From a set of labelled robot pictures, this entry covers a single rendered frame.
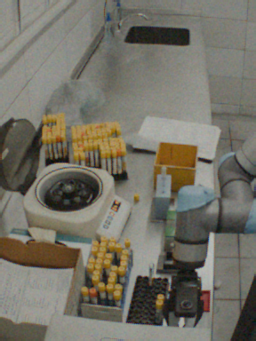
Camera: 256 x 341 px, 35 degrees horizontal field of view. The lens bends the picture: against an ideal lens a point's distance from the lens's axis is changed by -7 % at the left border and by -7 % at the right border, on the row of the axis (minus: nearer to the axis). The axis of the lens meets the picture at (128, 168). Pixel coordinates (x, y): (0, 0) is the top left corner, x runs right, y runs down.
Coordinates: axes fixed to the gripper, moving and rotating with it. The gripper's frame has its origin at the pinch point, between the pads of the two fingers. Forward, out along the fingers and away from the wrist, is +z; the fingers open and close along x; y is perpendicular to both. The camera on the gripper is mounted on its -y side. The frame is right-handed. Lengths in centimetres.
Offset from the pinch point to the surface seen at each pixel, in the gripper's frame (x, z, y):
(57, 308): 29.5, -3.4, 2.6
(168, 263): 4.8, -11.4, 21.9
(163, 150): 10, -37, 61
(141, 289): 10.8, -5.9, 15.4
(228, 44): -29, -109, 246
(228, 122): -32, -46, 266
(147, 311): 8.6, -2.4, 9.2
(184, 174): 2, -31, 49
